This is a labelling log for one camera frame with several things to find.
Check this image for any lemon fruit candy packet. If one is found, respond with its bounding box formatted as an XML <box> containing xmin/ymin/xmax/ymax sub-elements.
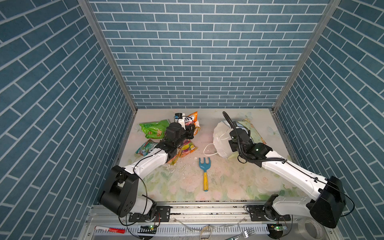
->
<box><xmin>168</xmin><ymin>140</ymin><xmax>198</xmax><ymax>165</ymax></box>

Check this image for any illustrated paper gift bag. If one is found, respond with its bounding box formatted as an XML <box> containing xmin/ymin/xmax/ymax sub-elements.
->
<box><xmin>203</xmin><ymin>119</ymin><xmax>266</xmax><ymax>159</ymax></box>

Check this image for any orange biscuit packet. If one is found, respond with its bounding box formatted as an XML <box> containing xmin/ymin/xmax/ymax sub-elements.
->
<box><xmin>185</xmin><ymin>112</ymin><xmax>198</xmax><ymax>126</ymax></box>

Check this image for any green chips bag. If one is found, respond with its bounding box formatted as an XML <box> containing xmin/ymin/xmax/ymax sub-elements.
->
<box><xmin>139</xmin><ymin>120</ymin><xmax>170</xmax><ymax>139</ymax></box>

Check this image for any yellow corn chips packet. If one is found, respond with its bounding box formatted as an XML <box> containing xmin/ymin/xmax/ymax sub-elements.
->
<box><xmin>194</xmin><ymin>120</ymin><xmax>201</xmax><ymax>136</ymax></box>

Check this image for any teal red snack packet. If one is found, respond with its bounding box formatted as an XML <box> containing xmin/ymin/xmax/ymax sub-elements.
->
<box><xmin>136</xmin><ymin>139</ymin><xmax>158</xmax><ymax>156</ymax></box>

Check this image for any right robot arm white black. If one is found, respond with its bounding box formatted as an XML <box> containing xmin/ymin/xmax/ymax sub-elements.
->
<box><xmin>229</xmin><ymin>128</ymin><xmax>347</xmax><ymax>229</ymax></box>

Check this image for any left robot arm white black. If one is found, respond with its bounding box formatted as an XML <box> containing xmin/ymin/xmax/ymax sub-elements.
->
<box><xmin>99</xmin><ymin>123</ymin><xmax>196</xmax><ymax>220</ymax></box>

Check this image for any blue yellow toy rake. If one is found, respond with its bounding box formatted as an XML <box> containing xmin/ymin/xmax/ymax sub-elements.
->
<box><xmin>199</xmin><ymin>158</ymin><xmax>211</xmax><ymax>192</ymax></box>

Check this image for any metal fork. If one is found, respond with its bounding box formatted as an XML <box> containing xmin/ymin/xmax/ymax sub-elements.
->
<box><xmin>226</xmin><ymin>229</ymin><xmax>256</xmax><ymax>240</ymax></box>

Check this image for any clear tape roll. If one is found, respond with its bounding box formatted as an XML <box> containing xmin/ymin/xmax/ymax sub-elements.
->
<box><xmin>298</xmin><ymin>218</ymin><xmax>325</xmax><ymax>240</ymax></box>

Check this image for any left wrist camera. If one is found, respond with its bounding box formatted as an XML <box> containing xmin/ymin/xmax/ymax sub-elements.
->
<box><xmin>174</xmin><ymin>113</ymin><xmax>186</xmax><ymax>130</ymax></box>

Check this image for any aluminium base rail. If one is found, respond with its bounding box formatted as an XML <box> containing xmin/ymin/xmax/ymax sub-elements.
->
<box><xmin>86</xmin><ymin>201</ymin><xmax>331</xmax><ymax>224</ymax></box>

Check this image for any white slotted cable duct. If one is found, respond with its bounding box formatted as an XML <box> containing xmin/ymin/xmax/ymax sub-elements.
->
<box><xmin>129</xmin><ymin>224</ymin><xmax>270</xmax><ymax>237</ymax></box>

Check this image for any beige cord loop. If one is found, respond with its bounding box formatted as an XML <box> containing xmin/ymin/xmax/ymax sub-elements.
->
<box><xmin>199</xmin><ymin>225</ymin><xmax>213</xmax><ymax>240</ymax></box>

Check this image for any red handled tool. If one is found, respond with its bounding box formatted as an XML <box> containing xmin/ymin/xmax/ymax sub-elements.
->
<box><xmin>95</xmin><ymin>226</ymin><xmax>126</xmax><ymax>234</ymax></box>

